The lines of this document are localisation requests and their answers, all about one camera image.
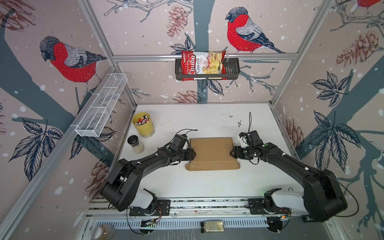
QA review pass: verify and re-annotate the black wall basket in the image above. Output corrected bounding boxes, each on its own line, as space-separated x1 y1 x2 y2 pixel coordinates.
175 58 240 81

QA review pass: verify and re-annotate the black lidded spice jar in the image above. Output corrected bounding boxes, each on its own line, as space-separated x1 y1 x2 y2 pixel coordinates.
127 135 145 154

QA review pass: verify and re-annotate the white wire mesh shelf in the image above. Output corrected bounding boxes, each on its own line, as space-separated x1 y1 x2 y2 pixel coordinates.
75 73 128 138

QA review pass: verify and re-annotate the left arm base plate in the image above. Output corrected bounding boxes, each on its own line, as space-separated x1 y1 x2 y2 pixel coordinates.
128 199 171 217

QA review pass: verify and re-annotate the yellow cup with markers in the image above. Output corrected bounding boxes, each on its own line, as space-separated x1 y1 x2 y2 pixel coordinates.
132 112 155 138

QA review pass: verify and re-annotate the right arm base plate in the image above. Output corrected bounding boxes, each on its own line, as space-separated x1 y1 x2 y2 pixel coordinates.
246 198 291 215

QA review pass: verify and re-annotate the glass jar lying flat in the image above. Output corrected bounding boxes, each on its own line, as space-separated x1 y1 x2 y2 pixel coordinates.
201 220 225 233

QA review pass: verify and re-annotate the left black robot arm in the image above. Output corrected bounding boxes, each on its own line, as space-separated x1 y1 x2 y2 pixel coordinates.
99 134 196 215

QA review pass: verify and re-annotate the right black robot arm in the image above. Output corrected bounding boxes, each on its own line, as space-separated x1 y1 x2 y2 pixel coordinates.
230 143 348 222

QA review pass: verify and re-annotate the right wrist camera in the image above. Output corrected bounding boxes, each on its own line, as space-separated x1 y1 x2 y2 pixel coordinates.
239 131 264 148

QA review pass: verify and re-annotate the red cassava chips bag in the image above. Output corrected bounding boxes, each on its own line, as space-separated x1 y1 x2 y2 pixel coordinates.
182 51 226 76

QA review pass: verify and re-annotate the brown cardboard box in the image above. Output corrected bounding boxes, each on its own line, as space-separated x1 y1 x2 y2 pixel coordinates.
185 138 240 172

